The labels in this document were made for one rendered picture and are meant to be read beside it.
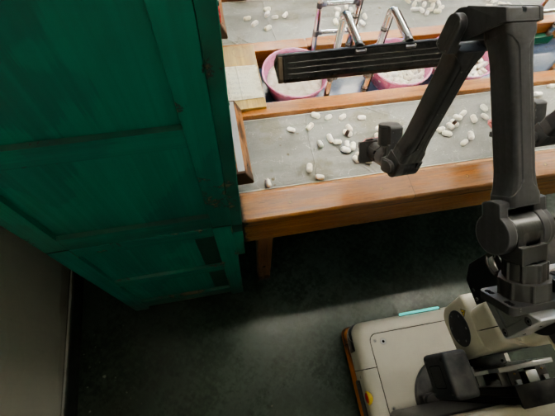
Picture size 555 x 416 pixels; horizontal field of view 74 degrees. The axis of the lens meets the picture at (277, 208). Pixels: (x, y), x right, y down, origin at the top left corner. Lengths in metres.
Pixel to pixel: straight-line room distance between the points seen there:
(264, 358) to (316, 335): 0.27
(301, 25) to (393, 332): 1.37
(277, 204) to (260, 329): 0.82
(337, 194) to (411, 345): 0.74
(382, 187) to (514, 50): 0.68
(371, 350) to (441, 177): 0.73
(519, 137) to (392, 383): 1.13
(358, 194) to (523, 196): 0.62
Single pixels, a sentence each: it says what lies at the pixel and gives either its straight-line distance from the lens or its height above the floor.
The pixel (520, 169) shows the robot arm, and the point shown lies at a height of 1.32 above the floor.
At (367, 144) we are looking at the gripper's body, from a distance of 1.16.
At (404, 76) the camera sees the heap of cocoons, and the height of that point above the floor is 0.74.
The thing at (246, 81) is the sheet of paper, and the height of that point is 0.78.
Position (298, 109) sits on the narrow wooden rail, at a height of 0.76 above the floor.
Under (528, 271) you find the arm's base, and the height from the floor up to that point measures 1.24.
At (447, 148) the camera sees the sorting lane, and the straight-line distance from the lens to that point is 1.52.
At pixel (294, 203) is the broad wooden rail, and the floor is 0.76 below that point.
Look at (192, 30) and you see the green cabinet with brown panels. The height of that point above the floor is 1.50.
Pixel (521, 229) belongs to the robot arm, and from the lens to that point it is 0.76.
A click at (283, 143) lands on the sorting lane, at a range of 1.36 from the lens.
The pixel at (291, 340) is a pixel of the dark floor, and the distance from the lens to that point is 1.86.
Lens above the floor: 1.84
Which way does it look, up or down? 64 degrees down
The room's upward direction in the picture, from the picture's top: 5 degrees clockwise
